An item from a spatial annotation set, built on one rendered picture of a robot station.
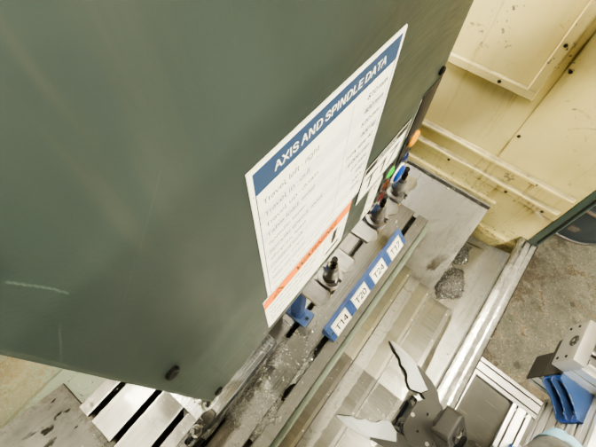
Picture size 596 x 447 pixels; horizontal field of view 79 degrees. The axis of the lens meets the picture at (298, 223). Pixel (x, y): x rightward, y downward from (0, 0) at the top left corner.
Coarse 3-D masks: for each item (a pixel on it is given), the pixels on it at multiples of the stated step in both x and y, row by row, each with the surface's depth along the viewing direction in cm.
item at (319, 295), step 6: (312, 282) 91; (318, 282) 91; (306, 288) 90; (312, 288) 91; (318, 288) 91; (324, 288) 91; (306, 294) 90; (312, 294) 90; (318, 294) 90; (324, 294) 90; (330, 294) 90; (312, 300) 89; (318, 300) 89; (324, 300) 89; (318, 306) 89
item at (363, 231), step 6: (360, 222) 100; (354, 228) 99; (360, 228) 99; (366, 228) 99; (372, 228) 99; (354, 234) 98; (360, 234) 98; (366, 234) 98; (372, 234) 98; (366, 240) 97; (372, 240) 97
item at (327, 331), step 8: (400, 232) 128; (392, 240) 126; (384, 248) 124; (376, 256) 123; (384, 256) 124; (368, 272) 120; (360, 280) 119; (368, 280) 121; (352, 288) 117; (352, 296) 117; (344, 304) 115; (352, 304) 117; (336, 312) 114; (352, 312) 117; (328, 328) 111; (328, 336) 114; (336, 336) 114
